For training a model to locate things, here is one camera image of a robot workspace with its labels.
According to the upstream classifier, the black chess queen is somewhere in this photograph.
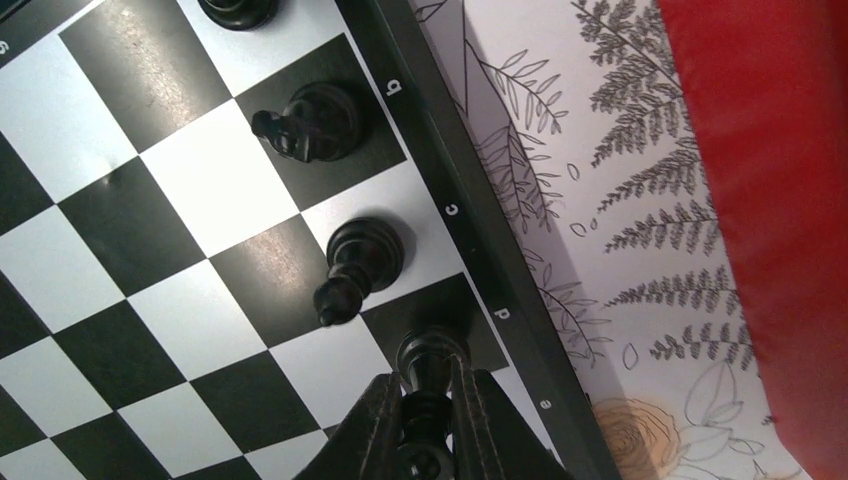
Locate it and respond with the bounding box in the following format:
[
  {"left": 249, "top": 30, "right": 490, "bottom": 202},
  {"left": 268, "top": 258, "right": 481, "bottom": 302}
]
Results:
[{"left": 395, "top": 326, "right": 467, "bottom": 479}]

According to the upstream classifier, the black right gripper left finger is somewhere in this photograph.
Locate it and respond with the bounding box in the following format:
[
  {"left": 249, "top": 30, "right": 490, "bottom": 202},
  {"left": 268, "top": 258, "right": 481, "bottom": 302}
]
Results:
[{"left": 295, "top": 372, "right": 402, "bottom": 480}]

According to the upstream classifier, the red plastic tray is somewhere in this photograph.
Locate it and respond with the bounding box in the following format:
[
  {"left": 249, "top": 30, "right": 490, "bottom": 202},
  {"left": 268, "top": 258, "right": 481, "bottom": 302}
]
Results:
[{"left": 660, "top": 1, "right": 847, "bottom": 479}]

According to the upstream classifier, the black white chess board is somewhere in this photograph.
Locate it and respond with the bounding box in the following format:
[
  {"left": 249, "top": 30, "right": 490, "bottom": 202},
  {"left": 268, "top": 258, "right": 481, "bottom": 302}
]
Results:
[{"left": 1, "top": 1, "right": 618, "bottom": 479}]

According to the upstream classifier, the black chess rook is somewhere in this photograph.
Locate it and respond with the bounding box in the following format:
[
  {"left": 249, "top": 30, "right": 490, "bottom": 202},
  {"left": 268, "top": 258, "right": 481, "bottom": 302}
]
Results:
[{"left": 197, "top": 0, "right": 280, "bottom": 31}]

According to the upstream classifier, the black chess knight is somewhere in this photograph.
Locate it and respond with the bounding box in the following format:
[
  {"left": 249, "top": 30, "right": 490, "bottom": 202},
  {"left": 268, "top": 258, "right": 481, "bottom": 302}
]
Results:
[{"left": 250, "top": 82, "right": 365, "bottom": 163}]

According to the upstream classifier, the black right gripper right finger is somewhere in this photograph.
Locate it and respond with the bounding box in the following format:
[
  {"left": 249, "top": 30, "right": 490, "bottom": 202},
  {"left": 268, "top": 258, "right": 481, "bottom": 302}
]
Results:
[{"left": 450, "top": 354, "right": 573, "bottom": 480}]

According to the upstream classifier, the black chess bishop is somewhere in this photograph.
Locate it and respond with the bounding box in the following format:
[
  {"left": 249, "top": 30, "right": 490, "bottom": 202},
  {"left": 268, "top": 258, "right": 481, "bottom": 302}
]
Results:
[{"left": 313, "top": 217, "right": 405, "bottom": 327}]

